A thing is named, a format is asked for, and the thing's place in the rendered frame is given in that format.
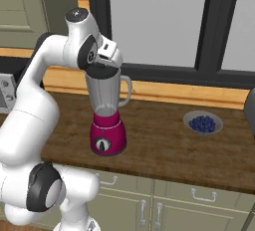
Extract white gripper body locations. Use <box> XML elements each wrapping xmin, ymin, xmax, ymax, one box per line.
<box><xmin>96</xmin><ymin>41</ymin><xmax>125</xmax><ymax>70</ymax></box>

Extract black blender lid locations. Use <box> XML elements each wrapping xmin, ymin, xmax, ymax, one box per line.
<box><xmin>86</xmin><ymin>63</ymin><xmax>121</xmax><ymax>81</ymax></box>

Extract magenta base glass blender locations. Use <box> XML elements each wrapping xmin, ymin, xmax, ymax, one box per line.
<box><xmin>84</xmin><ymin>67</ymin><xmax>133</xmax><ymax>157</ymax></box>

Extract blueberries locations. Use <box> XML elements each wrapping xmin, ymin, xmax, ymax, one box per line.
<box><xmin>188</xmin><ymin>115</ymin><xmax>217</xmax><ymax>134</ymax></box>

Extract stainless steel knobbed appliance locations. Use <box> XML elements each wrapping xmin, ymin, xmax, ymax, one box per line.
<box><xmin>0</xmin><ymin>73</ymin><xmax>18</xmax><ymax>116</ymax></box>

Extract grey bowl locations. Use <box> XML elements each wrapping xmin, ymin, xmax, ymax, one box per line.
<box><xmin>182</xmin><ymin>110</ymin><xmax>224</xmax><ymax>136</ymax></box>

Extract grey-green drawer front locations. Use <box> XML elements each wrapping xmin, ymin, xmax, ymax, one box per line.
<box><xmin>94</xmin><ymin>169</ymin><xmax>155</xmax><ymax>195</ymax></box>
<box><xmin>153</xmin><ymin>178</ymin><xmax>255</xmax><ymax>211</ymax></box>

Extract dark grey appliance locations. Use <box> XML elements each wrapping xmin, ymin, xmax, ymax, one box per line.
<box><xmin>243</xmin><ymin>88</ymin><xmax>255</xmax><ymax>130</ymax></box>

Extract grey-green cupboard door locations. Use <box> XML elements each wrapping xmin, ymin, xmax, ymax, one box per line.
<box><xmin>151</xmin><ymin>196</ymin><xmax>251</xmax><ymax>231</ymax></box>
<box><xmin>88</xmin><ymin>187</ymin><xmax>154</xmax><ymax>231</ymax></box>

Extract black window frame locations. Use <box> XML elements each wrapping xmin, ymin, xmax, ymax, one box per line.
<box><xmin>86</xmin><ymin>0</ymin><xmax>255</xmax><ymax>91</ymax></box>

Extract grey-green wall cupboard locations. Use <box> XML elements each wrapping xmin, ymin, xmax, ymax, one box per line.
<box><xmin>0</xmin><ymin>0</ymin><xmax>52</xmax><ymax>50</ymax></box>

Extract silver drawer handle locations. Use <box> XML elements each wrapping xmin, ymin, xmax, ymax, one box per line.
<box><xmin>190</xmin><ymin>187</ymin><xmax>218</xmax><ymax>203</ymax></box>
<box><xmin>96</xmin><ymin>173</ymin><xmax>119</xmax><ymax>186</ymax></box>

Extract silver cupboard door handle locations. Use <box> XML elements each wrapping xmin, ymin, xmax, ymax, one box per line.
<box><xmin>154</xmin><ymin>202</ymin><xmax>164</xmax><ymax>231</ymax></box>
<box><xmin>139</xmin><ymin>199</ymin><xmax>147</xmax><ymax>228</ymax></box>

